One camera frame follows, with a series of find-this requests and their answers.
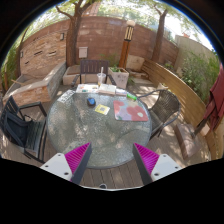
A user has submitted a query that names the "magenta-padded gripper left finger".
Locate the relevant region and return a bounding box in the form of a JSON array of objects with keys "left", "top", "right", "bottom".
[{"left": 39, "top": 142, "right": 93, "bottom": 186}]

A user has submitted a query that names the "brown stone parasol base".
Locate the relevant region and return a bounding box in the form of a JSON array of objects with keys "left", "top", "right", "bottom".
[{"left": 174, "top": 123, "right": 203, "bottom": 160}]

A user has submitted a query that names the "floral pastel mouse pad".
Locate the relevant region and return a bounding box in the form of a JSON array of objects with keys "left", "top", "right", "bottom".
[{"left": 113, "top": 100, "right": 150, "bottom": 122}]

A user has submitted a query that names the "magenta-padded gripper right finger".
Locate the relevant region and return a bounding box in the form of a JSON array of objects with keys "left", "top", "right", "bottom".
[{"left": 132, "top": 142, "right": 184, "bottom": 186}]

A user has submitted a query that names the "thin blue book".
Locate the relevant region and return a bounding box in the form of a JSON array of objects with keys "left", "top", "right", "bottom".
[{"left": 115, "top": 88, "right": 128, "bottom": 97}]

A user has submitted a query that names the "dark wooden slat chair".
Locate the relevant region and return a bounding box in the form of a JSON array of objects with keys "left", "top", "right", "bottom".
[{"left": 70, "top": 59, "right": 118, "bottom": 88}]

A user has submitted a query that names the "large forked tree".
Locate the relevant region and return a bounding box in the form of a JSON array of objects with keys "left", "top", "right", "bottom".
[{"left": 54, "top": 0, "right": 101, "bottom": 68}]

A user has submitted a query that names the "brown wicker chair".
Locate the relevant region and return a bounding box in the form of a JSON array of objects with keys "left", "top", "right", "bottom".
[{"left": 137, "top": 89, "right": 182, "bottom": 141}]

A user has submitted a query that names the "black metal chair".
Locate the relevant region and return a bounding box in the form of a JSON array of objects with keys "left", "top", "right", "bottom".
[{"left": 0, "top": 95, "right": 48, "bottom": 164}]

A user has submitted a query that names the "small white planter pot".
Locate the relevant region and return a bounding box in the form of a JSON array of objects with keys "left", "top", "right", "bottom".
[{"left": 156, "top": 82, "right": 169, "bottom": 91}]

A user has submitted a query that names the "small green box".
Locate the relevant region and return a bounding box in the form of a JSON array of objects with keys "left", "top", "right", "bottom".
[{"left": 126, "top": 93, "right": 138, "bottom": 102}]

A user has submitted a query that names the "red folded parasol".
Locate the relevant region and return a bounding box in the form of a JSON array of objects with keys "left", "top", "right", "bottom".
[{"left": 203, "top": 63, "right": 224, "bottom": 131}]

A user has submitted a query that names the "black and white patterned card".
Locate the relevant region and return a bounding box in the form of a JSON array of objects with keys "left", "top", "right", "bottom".
[{"left": 56, "top": 89, "right": 76, "bottom": 104}]

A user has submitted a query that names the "blue computer mouse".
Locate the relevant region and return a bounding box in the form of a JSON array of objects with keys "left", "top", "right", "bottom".
[{"left": 86, "top": 97, "right": 97, "bottom": 107}]

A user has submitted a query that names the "clear plastic cup with straw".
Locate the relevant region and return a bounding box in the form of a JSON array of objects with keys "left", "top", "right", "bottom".
[{"left": 96, "top": 66, "right": 107, "bottom": 87}]

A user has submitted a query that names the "colourful magazine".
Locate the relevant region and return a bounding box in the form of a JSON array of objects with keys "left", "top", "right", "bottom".
[{"left": 75, "top": 83, "right": 100, "bottom": 94}]

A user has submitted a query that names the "tall concrete planter with plant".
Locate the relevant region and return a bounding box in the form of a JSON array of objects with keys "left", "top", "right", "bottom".
[{"left": 107, "top": 64, "right": 130, "bottom": 90}]

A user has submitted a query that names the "yellow square card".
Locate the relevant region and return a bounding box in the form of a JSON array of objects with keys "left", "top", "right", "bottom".
[{"left": 94, "top": 103, "right": 111, "bottom": 116}]

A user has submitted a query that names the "tan stone slab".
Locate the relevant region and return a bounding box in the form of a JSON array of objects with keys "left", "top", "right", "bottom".
[{"left": 126, "top": 54, "right": 145, "bottom": 72}]

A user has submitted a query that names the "curved wooden slat fence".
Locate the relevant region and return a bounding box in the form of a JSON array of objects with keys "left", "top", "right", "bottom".
[{"left": 141, "top": 59, "right": 221, "bottom": 161}]

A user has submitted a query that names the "slim straight tree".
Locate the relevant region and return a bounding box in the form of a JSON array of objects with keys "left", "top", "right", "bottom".
[{"left": 151, "top": 6, "right": 169, "bottom": 64}]

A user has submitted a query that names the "stone raised basin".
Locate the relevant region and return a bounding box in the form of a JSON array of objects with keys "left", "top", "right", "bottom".
[{"left": 2, "top": 60, "right": 67, "bottom": 107}]

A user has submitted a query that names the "grey wall utility box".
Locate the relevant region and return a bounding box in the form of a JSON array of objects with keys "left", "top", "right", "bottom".
[{"left": 78, "top": 46, "right": 89, "bottom": 59}]

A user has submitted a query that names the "wooden lamp post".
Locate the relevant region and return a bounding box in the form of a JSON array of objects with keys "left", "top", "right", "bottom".
[{"left": 118, "top": 19, "right": 137, "bottom": 69}]

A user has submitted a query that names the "low concrete planter box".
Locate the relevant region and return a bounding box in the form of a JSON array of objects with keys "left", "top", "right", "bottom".
[{"left": 62, "top": 64, "right": 111, "bottom": 86}]

